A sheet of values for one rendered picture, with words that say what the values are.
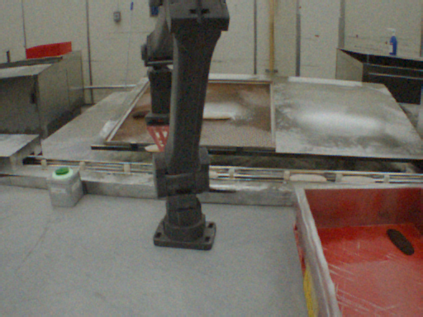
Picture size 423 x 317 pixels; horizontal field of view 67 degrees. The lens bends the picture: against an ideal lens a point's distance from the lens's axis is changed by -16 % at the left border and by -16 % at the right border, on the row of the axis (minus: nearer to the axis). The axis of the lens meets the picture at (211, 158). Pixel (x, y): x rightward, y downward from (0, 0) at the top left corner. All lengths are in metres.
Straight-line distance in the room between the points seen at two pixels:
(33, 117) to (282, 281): 3.29
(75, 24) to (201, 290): 4.76
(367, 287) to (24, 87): 3.44
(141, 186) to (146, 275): 0.29
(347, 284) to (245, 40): 4.09
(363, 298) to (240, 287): 0.22
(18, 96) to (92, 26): 1.75
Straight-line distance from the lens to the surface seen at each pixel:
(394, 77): 2.72
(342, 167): 1.14
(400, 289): 0.71
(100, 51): 5.06
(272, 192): 0.87
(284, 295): 0.65
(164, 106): 0.90
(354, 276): 0.70
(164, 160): 0.69
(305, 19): 4.29
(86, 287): 0.69
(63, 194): 0.94
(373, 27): 4.78
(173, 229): 0.73
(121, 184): 0.94
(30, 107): 3.72
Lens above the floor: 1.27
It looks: 23 degrees down
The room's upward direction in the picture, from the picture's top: 1 degrees counter-clockwise
